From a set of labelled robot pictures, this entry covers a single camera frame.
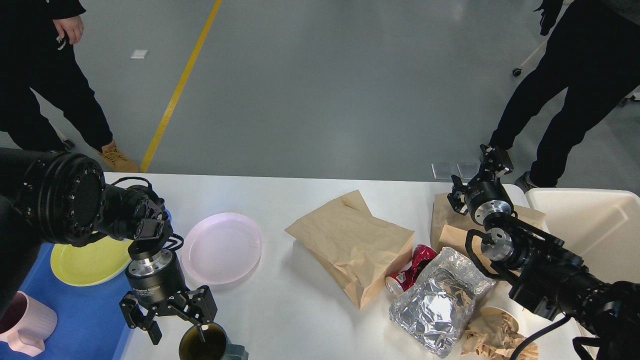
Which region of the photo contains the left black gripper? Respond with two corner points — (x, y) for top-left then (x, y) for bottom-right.
(119, 248), (218, 346)

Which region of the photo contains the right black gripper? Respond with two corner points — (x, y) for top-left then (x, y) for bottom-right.
(446, 144), (515, 227)

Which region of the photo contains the dark green mug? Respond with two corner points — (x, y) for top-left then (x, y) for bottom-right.
(178, 322), (249, 360)

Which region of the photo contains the pink mug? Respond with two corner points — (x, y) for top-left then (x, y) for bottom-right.
(0, 291), (58, 357)

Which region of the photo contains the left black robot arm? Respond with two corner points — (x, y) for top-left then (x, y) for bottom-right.
(0, 148), (218, 345)

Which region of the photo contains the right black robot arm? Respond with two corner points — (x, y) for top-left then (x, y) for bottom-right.
(447, 145), (640, 360)

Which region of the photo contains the blue plastic tray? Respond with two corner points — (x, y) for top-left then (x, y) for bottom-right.
(20, 243), (154, 360)

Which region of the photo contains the pink plate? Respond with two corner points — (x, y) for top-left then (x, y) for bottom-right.
(182, 212), (263, 285)

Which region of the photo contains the crushed red soda can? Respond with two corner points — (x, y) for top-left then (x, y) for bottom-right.
(385, 244), (438, 297)

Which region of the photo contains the yellow plate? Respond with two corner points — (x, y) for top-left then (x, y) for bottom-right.
(50, 236), (133, 287)

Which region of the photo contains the paper cup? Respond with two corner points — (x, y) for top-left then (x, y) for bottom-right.
(480, 306), (521, 333)

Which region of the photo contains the white office chair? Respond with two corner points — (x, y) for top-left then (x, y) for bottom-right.
(511, 39), (640, 107)

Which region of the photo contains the white plastic bin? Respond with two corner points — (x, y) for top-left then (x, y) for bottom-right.
(526, 187), (640, 284)

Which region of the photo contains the large brown paper bag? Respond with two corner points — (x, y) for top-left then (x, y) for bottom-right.
(286, 190), (415, 310)

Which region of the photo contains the crumpled aluminium foil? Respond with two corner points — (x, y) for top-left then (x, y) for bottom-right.
(389, 247), (496, 359)

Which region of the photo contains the crumpled brown paper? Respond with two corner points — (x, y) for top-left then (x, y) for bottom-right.
(461, 315), (527, 360)

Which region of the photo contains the person in black walking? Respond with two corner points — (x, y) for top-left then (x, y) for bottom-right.
(489, 0), (640, 192)

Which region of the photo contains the person in black left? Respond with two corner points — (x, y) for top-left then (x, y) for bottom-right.
(0, 0), (140, 173)

